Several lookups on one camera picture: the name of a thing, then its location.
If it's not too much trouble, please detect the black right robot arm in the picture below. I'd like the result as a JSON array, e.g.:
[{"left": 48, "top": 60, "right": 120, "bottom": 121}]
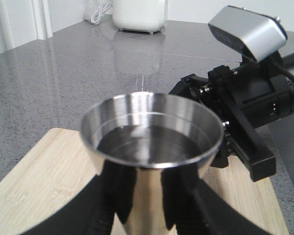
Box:
[{"left": 171, "top": 52, "right": 294, "bottom": 235}]

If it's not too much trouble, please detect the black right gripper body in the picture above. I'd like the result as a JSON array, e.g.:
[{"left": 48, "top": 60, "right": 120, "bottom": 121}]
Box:
[{"left": 168, "top": 54, "right": 293, "bottom": 169}]

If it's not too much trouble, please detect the white kitchen appliance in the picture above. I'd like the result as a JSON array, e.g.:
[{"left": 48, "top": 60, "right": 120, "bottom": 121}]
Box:
[{"left": 112, "top": 0, "right": 169, "bottom": 34}]

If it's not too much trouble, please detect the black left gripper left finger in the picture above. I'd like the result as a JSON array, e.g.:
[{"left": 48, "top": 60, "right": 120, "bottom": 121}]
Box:
[{"left": 24, "top": 162, "right": 135, "bottom": 235}]

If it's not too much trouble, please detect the white power cable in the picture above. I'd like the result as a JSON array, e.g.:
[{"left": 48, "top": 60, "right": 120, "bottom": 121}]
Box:
[{"left": 83, "top": 0, "right": 113, "bottom": 25}]

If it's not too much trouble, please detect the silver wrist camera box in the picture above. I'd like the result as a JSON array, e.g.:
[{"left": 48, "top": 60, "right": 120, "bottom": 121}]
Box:
[{"left": 208, "top": 5, "right": 288, "bottom": 63}]

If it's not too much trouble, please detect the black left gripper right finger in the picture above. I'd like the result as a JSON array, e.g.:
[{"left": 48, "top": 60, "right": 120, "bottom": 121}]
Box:
[{"left": 161, "top": 168, "right": 268, "bottom": 235}]

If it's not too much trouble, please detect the steel double jigger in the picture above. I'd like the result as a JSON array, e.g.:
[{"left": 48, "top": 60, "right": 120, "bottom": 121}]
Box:
[{"left": 80, "top": 92, "right": 224, "bottom": 235}]

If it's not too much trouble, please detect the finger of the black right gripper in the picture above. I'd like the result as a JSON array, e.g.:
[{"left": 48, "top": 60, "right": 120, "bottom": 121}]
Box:
[{"left": 208, "top": 66, "right": 276, "bottom": 182}]

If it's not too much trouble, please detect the light wooden cutting board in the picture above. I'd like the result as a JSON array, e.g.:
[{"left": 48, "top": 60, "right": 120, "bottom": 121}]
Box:
[{"left": 0, "top": 128, "right": 288, "bottom": 235}]

